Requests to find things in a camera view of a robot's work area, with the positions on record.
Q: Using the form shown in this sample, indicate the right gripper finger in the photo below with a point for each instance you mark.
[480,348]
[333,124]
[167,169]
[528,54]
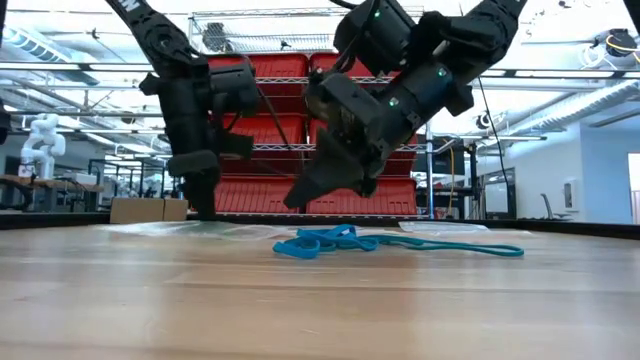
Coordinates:
[330,175]
[369,186]

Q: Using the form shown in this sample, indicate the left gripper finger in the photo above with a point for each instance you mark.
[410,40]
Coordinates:
[202,195]

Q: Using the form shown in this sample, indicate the teal rubber band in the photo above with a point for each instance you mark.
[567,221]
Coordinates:
[517,253]

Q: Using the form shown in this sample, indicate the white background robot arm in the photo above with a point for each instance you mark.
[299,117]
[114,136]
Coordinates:
[42,130]

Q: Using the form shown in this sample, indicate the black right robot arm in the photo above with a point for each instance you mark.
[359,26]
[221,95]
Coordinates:
[480,30]

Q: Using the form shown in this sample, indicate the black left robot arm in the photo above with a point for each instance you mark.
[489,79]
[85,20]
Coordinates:
[150,35]

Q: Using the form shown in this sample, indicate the small cardboard box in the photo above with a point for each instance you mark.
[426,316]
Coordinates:
[145,210]

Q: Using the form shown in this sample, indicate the background wooden workbench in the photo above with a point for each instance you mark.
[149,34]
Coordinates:
[50,184]

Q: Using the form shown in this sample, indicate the grey background chair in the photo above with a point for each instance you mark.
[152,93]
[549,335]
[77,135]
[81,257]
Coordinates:
[546,202]

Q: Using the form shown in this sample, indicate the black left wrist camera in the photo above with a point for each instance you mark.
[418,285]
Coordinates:
[237,146]

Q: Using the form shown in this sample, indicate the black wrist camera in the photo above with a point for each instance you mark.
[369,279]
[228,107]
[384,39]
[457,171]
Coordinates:
[237,146]
[345,100]

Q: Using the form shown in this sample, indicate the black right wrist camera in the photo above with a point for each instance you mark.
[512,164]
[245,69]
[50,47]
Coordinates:
[345,100]

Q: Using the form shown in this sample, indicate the black aluminium table frame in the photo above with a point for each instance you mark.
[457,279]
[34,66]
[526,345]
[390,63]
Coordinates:
[50,220]

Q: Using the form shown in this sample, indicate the white wall dispenser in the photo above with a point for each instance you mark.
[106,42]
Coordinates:
[569,195]

